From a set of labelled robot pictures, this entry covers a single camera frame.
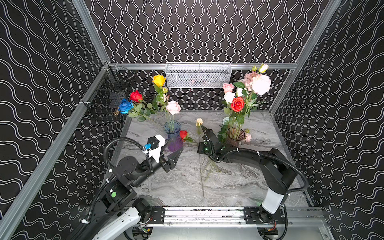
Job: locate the yellow rose stem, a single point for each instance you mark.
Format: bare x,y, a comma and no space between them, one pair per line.
159,82

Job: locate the pile of artificial flowers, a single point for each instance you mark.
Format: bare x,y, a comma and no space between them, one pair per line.
222,135

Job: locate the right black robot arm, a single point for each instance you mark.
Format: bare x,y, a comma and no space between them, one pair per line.
281,176

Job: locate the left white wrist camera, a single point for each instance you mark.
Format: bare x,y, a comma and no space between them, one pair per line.
154,145

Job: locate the orange red rose stem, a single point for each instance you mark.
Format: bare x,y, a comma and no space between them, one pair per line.
237,116

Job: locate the blue rose stem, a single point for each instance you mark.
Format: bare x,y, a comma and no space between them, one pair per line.
124,108

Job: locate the pale pink flower spray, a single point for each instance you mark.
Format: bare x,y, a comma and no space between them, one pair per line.
171,108

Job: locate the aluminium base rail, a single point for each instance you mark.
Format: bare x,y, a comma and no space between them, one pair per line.
234,217

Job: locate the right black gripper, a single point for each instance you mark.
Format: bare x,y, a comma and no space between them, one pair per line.
208,146

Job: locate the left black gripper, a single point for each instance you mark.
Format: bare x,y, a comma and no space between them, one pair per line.
165,160

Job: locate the black wire wall basket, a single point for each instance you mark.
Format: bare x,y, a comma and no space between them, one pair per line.
115,86

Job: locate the smoky pink glass vase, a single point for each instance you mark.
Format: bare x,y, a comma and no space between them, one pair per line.
235,136

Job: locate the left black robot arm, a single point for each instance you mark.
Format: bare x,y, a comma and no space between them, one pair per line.
116,206

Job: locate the pink flower spray stem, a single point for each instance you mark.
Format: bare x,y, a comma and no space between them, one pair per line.
254,84

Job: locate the white mesh wall basket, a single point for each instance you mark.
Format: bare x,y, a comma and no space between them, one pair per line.
197,75

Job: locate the blue purple glass vase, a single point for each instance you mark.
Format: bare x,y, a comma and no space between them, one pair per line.
175,141

